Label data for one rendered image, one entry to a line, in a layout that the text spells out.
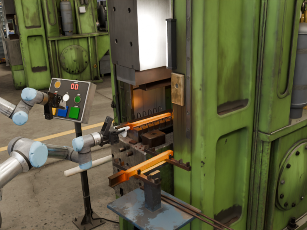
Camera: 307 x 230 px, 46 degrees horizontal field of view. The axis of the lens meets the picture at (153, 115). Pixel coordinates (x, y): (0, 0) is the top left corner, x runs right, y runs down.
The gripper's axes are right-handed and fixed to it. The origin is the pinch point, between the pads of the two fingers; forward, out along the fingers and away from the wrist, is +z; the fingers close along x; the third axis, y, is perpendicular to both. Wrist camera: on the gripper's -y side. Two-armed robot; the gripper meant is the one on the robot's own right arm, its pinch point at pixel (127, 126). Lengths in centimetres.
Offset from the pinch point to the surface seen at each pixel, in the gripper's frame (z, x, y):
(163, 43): 19, 13, -49
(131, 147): -3.4, 9.0, 10.0
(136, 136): 2.6, 5.6, 5.8
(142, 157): -3.3, 19.8, 12.3
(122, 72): 2.1, -5.6, -31.9
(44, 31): 138, -463, -9
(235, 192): 53, 43, 47
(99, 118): 124, -263, 98
